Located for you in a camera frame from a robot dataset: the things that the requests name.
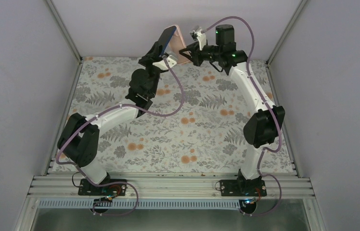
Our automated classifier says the pink phone case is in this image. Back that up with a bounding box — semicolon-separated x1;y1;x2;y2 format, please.
165;25;190;64

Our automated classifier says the blue phone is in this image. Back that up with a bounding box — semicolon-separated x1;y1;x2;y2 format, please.
157;26;177;56

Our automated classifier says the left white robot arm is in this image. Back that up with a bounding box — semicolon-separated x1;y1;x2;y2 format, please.
57;42;176;195

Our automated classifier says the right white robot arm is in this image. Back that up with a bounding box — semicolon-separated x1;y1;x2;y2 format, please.
179;24;285;196

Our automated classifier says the floral patterned table mat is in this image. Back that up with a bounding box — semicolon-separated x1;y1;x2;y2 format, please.
68;57;294;173

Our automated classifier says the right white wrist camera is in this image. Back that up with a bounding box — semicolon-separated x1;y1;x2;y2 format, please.
190;26;207;51

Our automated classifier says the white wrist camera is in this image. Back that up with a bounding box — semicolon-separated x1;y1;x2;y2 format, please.
152;55;178;71
190;26;207;51

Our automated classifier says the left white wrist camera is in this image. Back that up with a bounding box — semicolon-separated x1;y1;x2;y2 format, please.
152;55;178;71

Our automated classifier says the left aluminium corner post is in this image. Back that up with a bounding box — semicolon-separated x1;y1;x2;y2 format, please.
45;0;82;63

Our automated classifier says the aluminium corner post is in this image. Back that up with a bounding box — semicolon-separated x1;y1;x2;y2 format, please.
45;0;82;63
266;0;308;68

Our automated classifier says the right aluminium corner post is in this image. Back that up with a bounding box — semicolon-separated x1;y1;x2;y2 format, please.
266;0;308;68

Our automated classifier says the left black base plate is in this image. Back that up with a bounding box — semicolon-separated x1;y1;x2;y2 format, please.
77;179;127;197

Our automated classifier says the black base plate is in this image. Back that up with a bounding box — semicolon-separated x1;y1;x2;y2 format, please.
77;179;127;197
219;178;267;197

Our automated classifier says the slotted grey cable duct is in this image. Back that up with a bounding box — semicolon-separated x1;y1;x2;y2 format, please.
38;198;243;210

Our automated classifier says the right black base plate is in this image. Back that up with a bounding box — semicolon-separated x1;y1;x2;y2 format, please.
219;178;267;197

